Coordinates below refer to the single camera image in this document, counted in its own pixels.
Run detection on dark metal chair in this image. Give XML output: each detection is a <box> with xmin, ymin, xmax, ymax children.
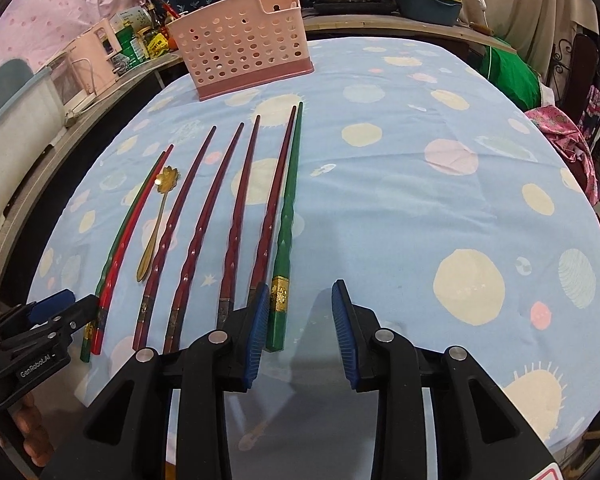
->
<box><xmin>550</xmin><ymin>30</ymin><xmax>600</xmax><ymax>121</ymax></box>

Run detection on beige curtain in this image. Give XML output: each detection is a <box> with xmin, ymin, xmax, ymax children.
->
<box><xmin>452</xmin><ymin>0</ymin><xmax>600</xmax><ymax>91</ymax></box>

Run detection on pink dotted curtain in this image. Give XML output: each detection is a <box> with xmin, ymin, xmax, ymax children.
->
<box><xmin>0</xmin><ymin>0</ymin><xmax>156</xmax><ymax>81</ymax></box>

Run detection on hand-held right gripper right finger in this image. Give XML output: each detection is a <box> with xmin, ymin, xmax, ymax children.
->
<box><xmin>331</xmin><ymin>280</ymin><xmax>563</xmax><ymax>480</ymax></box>

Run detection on yellow-label jar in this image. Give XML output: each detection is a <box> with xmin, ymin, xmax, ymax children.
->
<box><xmin>142</xmin><ymin>30</ymin><xmax>173</xmax><ymax>56</ymax></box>

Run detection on thin red chopstick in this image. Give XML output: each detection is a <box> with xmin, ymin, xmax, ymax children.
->
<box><xmin>91</xmin><ymin>144</ymin><xmax>175</xmax><ymax>356</ymax></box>

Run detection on dark sauce bottles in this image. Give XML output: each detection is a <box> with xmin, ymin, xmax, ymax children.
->
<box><xmin>147</xmin><ymin>0</ymin><xmax>181</xmax><ymax>28</ymax></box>

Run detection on person's left hand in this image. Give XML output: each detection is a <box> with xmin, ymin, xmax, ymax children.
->
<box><xmin>10</xmin><ymin>392</ymin><xmax>49</xmax><ymax>467</ymax></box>

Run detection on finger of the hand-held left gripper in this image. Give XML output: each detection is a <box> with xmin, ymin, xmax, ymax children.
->
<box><xmin>0</xmin><ymin>294</ymin><xmax>101</xmax><ymax>361</ymax></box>
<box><xmin>0</xmin><ymin>288</ymin><xmax>76</xmax><ymax>344</ymax></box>

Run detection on white jar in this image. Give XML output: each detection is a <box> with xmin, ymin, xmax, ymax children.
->
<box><xmin>111</xmin><ymin>10</ymin><xmax>153</xmax><ymax>31</ymax></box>

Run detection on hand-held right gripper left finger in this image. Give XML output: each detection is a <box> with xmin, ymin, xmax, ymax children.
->
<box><xmin>40</xmin><ymin>282</ymin><xmax>272</xmax><ymax>480</ymax></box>

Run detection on blue basin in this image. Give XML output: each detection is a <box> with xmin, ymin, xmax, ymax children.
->
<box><xmin>392</xmin><ymin>0</ymin><xmax>463</xmax><ymax>26</ymax></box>

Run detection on green cloth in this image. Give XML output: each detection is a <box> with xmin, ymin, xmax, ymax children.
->
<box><xmin>482</xmin><ymin>35</ymin><xmax>543</xmax><ymax>111</ymax></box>

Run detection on gold flower-head spoon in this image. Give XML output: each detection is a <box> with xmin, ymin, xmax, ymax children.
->
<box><xmin>136</xmin><ymin>165</ymin><xmax>180</xmax><ymax>283</ymax></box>

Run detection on thick green chopstick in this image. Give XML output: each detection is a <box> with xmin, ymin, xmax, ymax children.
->
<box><xmin>264</xmin><ymin>101</ymin><xmax>304</xmax><ymax>352</ymax></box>

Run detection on white storage box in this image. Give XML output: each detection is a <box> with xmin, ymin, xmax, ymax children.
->
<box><xmin>0</xmin><ymin>67</ymin><xmax>66</xmax><ymax>246</ymax></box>

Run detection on pink floral cloth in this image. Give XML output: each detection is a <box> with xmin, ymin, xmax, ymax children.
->
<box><xmin>525</xmin><ymin>105</ymin><xmax>600</xmax><ymax>206</ymax></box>

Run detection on green carton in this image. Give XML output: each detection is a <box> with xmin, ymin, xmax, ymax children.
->
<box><xmin>115</xmin><ymin>25</ymin><xmax>153</xmax><ymax>68</ymax></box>

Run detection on dark red chopstick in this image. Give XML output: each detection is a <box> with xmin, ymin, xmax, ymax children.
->
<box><xmin>247</xmin><ymin>105</ymin><xmax>298</xmax><ymax>306</ymax></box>
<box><xmin>216</xmin><ymin>115</ymin><xmax>262</xmax><ymax>333</ymax></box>
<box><xmin>131</xmin><ymin>126</ymin><xmax>217</xmax><ymax>351</ymax></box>
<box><xmin>162</xmin><ymin>122</ymin><xmax>245</xmax><ymax>355</ymax></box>

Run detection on black cooktop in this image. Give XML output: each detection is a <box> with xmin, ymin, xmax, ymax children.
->
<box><xmin>312</xmin><ymin>0</ymin><xmax>398</xmax><ymax>15</ymax></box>

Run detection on pink kitchen appliance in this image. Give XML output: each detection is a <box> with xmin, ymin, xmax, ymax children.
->
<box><xmin>62</xmin><ymin>19</ymin><xmax>126</xmax><ymax>106</ymax></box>

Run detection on blue planet-print tablecloth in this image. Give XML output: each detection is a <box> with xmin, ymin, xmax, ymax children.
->
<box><xmin>27</xmin><ymin>35</ymin><xmax>600</xmax><ymax>480</ymax></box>

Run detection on thin green chopstick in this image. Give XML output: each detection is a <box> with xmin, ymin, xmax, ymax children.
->
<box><xmin>80</xmin><ymin>151</ymin><xmax>167</xmax><ymax>362</ymax></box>

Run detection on pink perforated plastic basket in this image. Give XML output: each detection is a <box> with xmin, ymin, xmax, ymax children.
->
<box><xmin>167</xmin><ymin>0</ymin><xmax>315</xmax><ymax>102</ymax></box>

